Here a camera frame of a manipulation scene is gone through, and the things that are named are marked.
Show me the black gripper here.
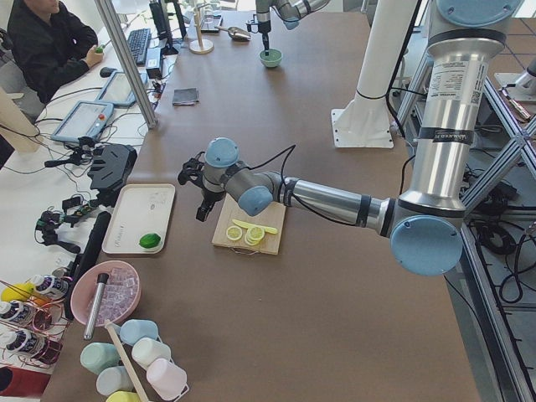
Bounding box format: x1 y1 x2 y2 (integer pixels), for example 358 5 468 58
258 20 271 58
196 188 224 221

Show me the light green bowl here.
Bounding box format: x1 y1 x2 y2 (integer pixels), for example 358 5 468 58
259 49 283 69

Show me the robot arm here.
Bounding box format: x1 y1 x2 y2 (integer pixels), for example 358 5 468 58
196 1 518 276
255 0 330 55

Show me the pink bowl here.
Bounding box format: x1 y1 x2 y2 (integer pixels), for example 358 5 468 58
70 260 142 327

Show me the metal scoop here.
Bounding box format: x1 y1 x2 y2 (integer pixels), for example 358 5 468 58
216 25 251 42

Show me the single lemon slice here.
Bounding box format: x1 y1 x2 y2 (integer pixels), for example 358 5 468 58
225 225 243 241

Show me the lemon slice stack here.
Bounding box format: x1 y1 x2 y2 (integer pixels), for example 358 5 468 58
245 228 265 246

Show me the green lime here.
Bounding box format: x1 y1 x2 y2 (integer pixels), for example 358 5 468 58
138 233 162 250

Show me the cream rabbit tray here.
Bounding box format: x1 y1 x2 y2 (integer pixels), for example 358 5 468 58
101 183 175 255

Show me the wooden mug tree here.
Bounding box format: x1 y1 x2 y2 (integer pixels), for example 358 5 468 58
189 6 214 54

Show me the bamboo cutting board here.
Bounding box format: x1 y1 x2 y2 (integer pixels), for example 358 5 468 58
212 195 286 255

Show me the yellow plastic knife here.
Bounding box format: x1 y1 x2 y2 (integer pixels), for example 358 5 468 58
232 219 279 235

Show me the grey folded cloth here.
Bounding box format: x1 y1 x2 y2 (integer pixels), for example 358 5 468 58
172 88 199 106

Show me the black headset stand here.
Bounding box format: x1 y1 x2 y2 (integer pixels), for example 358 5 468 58
87 144 137 207

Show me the metal tube with black cap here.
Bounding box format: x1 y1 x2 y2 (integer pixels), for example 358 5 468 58
83 273 109 341

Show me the black keyboard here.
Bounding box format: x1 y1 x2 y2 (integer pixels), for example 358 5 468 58
126 28 152 66

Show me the black cylinder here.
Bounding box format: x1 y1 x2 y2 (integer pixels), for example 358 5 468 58
64 211 111 321

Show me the far teach pendant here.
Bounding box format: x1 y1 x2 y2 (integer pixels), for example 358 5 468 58
95 70 136 108

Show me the teach pendant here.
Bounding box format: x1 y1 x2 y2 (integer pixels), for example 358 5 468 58
50 101 115 143
95 70 136 108

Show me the near teach pendant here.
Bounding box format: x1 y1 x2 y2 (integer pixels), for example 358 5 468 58
50 101 115 143

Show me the white pastel cup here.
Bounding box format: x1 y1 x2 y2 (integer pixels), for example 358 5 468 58
131 338 172 369

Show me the pink pastel cup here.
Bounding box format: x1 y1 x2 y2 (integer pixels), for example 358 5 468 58
146 358 188 401

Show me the green pastel cup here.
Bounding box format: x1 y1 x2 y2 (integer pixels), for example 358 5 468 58
80 343 120 375

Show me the light blue pastel cup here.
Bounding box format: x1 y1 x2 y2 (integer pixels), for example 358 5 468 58
95 366 134 396

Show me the yellow pastel cup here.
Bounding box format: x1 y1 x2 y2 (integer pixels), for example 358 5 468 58
106 390 141 402

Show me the yellow lemon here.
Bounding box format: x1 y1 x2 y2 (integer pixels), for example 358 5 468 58
1 282 34 302

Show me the seated person in black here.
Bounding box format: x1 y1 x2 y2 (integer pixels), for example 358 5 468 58
8 0 104 104

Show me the white camera post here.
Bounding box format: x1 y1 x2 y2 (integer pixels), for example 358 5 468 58
332 0 420 148

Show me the aluminium frame post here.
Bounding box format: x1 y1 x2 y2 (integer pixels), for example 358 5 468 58
94 0 157 129

